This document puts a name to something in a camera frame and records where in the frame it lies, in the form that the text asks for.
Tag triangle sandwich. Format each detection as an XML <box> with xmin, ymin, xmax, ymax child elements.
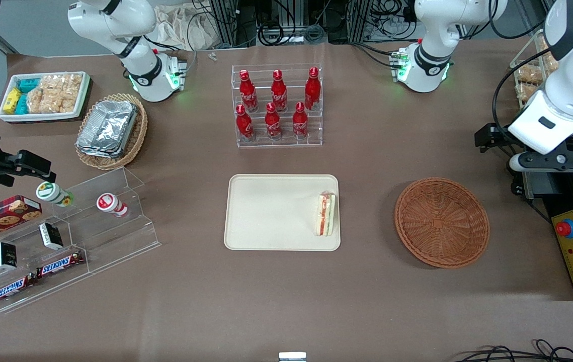
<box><xmin>314</xmin><ymin>191</ymin><xmax>337</xmax><ymax>237</ymax></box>

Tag wire snack rack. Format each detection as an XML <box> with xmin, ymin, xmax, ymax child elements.
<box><xmin>510</xmin><ymin>29</ymin><xmax>559</xmax><ymax>126</ymax></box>

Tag small black white box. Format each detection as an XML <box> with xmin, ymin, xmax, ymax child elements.
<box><xmin>38</xmin><ymin>222</ymin><xmax>64</xmax><ymax>251</ymax></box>
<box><xmin>0</xmin><ymin>241</ymin><xmax>19</xmax><ymax>271</ymax></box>

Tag brown round wicker basket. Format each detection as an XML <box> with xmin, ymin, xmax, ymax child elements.
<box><xmin>394</xmin><ymin>177</ymin><xmax>491</xmax><ymax>269</ymax></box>

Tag white rectangular snack tray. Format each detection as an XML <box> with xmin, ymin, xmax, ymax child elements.
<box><xmin>0</xmin><ymin>71</ymin><xmax>91</xmax><ymax>123</ymax></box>

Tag red cola bottle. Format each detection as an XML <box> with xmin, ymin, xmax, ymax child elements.
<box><xmin>235</xmin><ymin>104</ymin><xmax>256</xmax><ymax>142</ymax></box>
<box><xmin>304</xmin><ymin>67</ymin><xmax>322</xmax><ymax>111</ymax></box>
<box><xmin>239</xmin><ymin>69</ymin><xmax>259</xmax><ymax>113</ymax></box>
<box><xmin>271</xmin><ymin>69</ymin><xmax>288</xmax><ymax>113</ymax></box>
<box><xmin>265</xmin><ymin>102</ymin><xmax>283</xmax><ymax>141</ymax></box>
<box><xmin>292</xmin><ymin>102</ymin><xmax>309</xmax><ymax>140</ymax></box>

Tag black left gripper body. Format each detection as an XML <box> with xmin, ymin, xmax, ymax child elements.
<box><xmin>489</xmin><ymin>124</ymin><xmax>524</xmax><ymax>151</ymax></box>

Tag beige crumpled cloth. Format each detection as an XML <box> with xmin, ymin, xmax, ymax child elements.
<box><xmin>154</xmin><ymin>4</ymin><xmax>217</xmax><ymax>51</ymax></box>

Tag coiled black cables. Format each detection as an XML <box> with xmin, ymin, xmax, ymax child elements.
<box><xmin>258</xmin><ymin>23</ymin><xmax>326</xmax><ymax>47</ymax></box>

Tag clear bag of rice crackers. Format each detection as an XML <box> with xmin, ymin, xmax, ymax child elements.
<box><xmin>27</xmin><ymin>74</ymin><xmax>84</xmax><ymax>115</ymax></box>

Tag black floor cables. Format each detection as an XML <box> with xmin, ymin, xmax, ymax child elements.
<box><xmin>454</xmin><ymin>339</ymin><xmax>573</xmax><ymax>362</ymax></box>

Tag Snickers chocolate bar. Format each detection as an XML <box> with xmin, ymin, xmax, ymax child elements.
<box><xmin>36</xmin><ymin>250</ymin><xmax>86</xmax><ymax>279</ymax></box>
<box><xmin>0</xmin><ymin>274</ymin><xmax>37</xmax><ymax>307</ymax></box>

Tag yellow snack packet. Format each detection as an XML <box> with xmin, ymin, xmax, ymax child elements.
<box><xmin>3</xmin><ymin>88</ymin><xmax>22</xmax><ymax>113</ymax></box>

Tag bagged fried snack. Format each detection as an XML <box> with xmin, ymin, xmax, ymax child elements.
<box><xmin>516</xmin><ymin>65</ymin><xmax>544</xmax><ymax>84</ymax></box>
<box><xmin>516</xmin><ymin>83</ymin><xmax>539</xmax><ymax>105</ymax></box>
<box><xmin>542</xmin><ymin>49</ymin><xmax>560</xmax><ymax>74</ymax></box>

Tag red lid yogurt bottle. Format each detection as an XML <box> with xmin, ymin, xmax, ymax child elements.
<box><xmin>96</xmin><ymin>193</ymin><xmax>129</xmax><ymax>218</ymax></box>

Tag clear acrylic step display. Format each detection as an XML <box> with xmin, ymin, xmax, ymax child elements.
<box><xmin>0</xmin><ymin>167</ymin><xmax>162</xmax><ymax>315</ymax></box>

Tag stack of foil trays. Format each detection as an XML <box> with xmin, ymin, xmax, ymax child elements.
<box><xmin>75</xmin><ymin>100</ymin><xmax>139</xmax><ymax>159</ymax></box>

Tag beige plastic tray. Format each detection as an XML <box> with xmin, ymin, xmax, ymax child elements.
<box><xmin>224</xmin><ymin>174</ymin><xmax>341</xmax><ymax>252</ymax></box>

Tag green lid yogurt bottle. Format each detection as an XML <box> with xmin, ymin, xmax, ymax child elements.
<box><xmin>35</xmin><ymin>181</ymin><xmax>74</xmax><ymax>208</ymax></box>

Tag clear acrylic bottle rack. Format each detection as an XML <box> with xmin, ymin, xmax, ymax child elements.
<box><xmin>231</xmin><ymin>63</ymin><xmax>324</xmax><ymax>148</ymax></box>

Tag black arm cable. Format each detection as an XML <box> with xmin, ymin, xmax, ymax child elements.
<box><xmin>491</xmin><ymin>48</ymin><xmax>554</xmax><ymax>147</ymax></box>

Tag light oval wicker basket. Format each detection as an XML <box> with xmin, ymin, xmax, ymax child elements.
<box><xmin>75</xmin><ymin>93</ymin><xmax>148</xmax><ymax>171</ymax></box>

